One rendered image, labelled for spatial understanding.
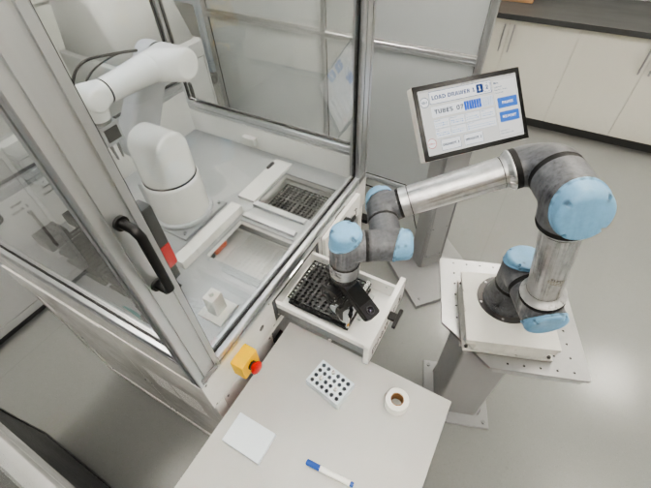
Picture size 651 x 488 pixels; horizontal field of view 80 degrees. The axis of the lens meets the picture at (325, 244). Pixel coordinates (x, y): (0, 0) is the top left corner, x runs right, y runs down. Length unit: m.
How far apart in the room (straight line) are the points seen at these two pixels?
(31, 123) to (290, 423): 0.99
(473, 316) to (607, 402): 1.20
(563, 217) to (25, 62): 0.87
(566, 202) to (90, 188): 0.82
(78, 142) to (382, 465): 1.04
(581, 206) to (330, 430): 0.86
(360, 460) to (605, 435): 1.43
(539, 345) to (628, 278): 1.68
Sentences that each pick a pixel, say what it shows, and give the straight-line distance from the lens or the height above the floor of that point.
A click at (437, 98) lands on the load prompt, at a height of 1.15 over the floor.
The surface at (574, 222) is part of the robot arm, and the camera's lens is 0.91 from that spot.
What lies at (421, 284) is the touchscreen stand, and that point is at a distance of 2.43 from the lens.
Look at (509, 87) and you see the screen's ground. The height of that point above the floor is 1.14.
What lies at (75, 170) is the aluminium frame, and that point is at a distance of 0.63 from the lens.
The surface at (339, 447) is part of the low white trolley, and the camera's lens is 1.23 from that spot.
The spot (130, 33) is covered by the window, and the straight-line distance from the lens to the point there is 0.67.
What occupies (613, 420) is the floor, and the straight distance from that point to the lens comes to 2.43.
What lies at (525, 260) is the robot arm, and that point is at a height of 1.06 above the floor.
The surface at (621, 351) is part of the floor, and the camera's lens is 2.65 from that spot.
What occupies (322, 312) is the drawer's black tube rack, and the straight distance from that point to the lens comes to 1.25.
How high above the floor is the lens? 1.95
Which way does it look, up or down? 48 degrees down
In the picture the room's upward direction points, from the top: 3 degrees counter-clockwise
